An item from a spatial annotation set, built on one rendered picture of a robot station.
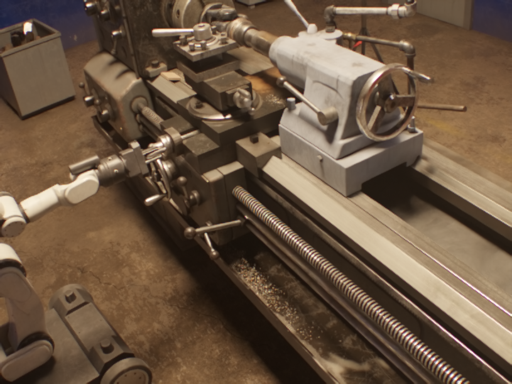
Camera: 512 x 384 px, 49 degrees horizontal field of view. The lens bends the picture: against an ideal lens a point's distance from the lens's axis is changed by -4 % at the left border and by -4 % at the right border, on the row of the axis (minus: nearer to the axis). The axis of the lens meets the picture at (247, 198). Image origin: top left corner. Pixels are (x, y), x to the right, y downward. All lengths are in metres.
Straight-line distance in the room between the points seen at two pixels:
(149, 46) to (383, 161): 1.25
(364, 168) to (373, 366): 0.59
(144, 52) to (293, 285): 1.20
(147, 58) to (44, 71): 2.04
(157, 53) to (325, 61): 1.06
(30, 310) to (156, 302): 0.71
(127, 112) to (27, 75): 1.94
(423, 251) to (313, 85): 0.59
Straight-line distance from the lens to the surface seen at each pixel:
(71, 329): 2.40
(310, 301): 1.98
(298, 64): 1.79
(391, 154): 1.74
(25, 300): 2.05
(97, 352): 2.24
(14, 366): 2.22
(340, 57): 1.74
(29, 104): 4.57
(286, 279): 2.06
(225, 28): 2.21
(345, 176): 1.64
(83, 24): 5.97
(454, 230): 1.76
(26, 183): 3.80
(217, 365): 2.35
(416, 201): 1.86
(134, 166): 1.86
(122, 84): 2.68
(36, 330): 2.21
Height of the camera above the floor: 1.83
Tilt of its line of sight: 36 degrees down
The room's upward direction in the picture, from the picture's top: 8 degrees counter-clockwise
